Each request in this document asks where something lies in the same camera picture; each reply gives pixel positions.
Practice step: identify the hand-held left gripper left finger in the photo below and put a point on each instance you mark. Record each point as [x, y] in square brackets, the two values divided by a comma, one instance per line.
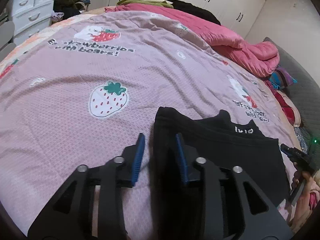
[137, 160]

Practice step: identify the black shirt with orange sleeves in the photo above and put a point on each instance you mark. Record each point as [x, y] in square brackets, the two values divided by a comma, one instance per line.
[225, 150]

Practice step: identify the pink strawberry print bedspread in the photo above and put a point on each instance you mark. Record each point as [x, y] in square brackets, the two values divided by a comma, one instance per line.
[62, 135]

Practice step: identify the pile of dark clothes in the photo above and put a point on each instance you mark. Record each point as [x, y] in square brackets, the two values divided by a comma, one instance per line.
[70, 5]

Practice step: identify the pink quilt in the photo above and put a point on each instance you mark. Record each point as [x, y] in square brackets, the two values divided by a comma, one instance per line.
[225, 42]

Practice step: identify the white drawer cabinet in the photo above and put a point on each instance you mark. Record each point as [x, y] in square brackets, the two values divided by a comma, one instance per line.
[30, 7]

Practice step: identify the blue and purple cloth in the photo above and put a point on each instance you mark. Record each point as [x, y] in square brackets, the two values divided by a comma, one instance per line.
[282, 77]

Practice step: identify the colourful striped pillow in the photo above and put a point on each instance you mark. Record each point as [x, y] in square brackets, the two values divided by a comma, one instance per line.
[287, 107]

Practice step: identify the green blanket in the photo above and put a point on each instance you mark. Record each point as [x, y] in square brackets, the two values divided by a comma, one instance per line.
[145, 1]

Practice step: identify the black cloth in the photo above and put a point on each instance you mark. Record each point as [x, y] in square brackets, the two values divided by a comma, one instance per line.
[190, 8]

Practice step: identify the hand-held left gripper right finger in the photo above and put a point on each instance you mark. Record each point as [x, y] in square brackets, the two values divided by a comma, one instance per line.
[182, 160]

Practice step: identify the white wardrobe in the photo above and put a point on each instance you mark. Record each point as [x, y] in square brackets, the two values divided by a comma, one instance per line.
[225, 0]

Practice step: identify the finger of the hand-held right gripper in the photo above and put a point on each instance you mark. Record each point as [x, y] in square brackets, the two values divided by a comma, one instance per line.
[296, 156]

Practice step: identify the person's right hand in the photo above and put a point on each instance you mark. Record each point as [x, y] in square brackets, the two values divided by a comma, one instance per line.
[297, 178]

